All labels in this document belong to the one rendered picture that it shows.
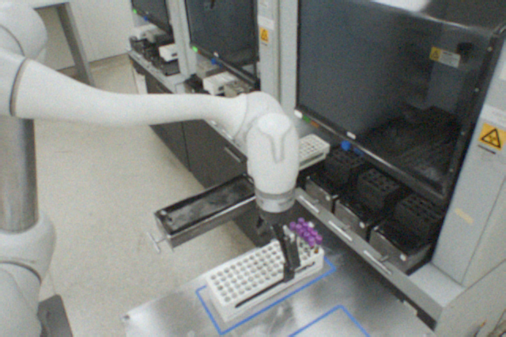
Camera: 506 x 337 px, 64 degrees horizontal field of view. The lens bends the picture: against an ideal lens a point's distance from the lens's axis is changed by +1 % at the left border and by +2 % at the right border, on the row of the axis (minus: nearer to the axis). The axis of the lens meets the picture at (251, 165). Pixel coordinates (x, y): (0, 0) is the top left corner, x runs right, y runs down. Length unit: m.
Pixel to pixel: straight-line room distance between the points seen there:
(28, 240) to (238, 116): 0.63
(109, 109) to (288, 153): 0.33
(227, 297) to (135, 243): 1.48
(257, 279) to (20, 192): 0.60
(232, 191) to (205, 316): 0.48
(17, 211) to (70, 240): 1.47
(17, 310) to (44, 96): 0.57
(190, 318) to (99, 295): 1.25
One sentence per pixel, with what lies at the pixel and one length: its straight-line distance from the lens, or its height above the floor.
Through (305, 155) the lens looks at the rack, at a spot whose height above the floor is 0.86.
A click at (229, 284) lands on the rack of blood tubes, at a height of 0.87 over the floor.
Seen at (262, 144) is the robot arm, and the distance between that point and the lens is 0.76.
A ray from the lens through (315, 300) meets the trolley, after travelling 1.05.
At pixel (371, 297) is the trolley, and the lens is 1.08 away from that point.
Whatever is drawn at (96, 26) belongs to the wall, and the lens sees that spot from 4.67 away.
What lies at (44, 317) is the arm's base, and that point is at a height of 0.72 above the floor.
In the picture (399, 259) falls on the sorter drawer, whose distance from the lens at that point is 1.23.
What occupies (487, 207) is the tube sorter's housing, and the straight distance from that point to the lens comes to 1.08.
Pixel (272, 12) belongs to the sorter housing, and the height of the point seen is 1.28.
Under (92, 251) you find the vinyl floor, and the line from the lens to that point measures 2.46.
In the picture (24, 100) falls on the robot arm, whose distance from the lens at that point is 0.74.
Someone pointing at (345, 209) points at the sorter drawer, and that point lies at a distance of 1.30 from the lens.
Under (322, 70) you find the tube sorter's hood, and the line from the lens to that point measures 1.28.
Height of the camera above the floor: 1.68
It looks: 37 degrees down
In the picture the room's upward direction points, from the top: 4 degrees counter-clockwise
